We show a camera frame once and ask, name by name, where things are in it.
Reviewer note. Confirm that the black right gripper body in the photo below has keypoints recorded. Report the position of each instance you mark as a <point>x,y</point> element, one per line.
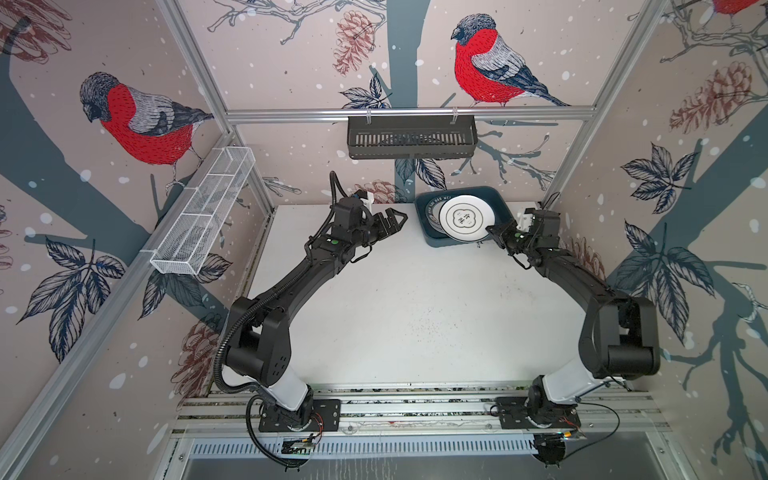
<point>521,241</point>

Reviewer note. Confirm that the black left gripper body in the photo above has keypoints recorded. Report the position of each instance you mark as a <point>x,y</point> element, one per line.
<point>367,232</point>

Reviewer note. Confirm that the white plate black flower outline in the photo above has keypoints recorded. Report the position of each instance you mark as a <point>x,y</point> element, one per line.
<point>465,218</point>

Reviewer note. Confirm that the green ring plate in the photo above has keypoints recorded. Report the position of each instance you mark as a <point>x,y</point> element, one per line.
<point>432,211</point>

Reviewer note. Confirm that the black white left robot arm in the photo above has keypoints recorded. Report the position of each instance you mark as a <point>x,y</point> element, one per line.
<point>254,352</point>

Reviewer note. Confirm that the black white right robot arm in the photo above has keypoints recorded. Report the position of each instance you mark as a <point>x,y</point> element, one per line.
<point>618,340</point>

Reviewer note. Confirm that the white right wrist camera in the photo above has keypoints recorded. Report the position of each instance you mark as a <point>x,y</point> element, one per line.
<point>524,221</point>

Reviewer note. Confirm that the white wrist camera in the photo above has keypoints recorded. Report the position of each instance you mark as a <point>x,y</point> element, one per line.
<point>524,221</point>
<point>366,197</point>

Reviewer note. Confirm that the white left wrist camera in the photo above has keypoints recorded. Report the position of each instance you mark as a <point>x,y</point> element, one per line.
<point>366,197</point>

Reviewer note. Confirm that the black hanging wire basket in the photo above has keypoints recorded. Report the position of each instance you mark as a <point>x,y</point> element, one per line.
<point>411,137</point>

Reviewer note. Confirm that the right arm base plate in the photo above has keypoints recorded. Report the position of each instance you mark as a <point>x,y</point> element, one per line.
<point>522,413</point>

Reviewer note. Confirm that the white mesh wall shelf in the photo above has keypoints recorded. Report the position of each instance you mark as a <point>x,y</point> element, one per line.
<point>192,236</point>

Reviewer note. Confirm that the aluminium front rail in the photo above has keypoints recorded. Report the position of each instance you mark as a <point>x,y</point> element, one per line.
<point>430,409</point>

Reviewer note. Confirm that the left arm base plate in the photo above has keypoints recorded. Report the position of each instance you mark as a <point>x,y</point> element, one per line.
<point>312,416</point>

